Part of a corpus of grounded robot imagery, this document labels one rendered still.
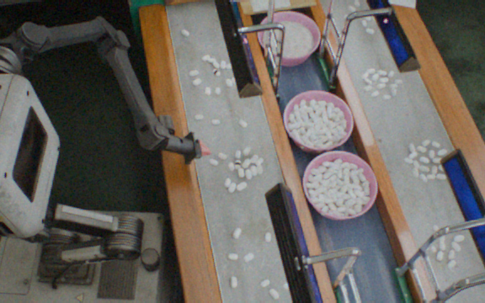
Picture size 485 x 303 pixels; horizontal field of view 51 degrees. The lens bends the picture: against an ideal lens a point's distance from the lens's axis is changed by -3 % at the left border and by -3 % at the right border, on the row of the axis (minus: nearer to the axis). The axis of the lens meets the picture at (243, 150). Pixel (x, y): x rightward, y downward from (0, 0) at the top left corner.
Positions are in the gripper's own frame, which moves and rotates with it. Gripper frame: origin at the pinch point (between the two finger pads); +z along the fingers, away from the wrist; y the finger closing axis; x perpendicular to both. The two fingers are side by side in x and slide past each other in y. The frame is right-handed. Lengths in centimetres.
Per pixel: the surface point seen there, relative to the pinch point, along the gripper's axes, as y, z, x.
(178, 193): -10.9, -6.6, 12.6
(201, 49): 54, 10, 2
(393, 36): 18, 35, -65
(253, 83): 5.3, -6.9, -32.7
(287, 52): 46, 37, -21
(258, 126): 11.9, 20.8, -7.7
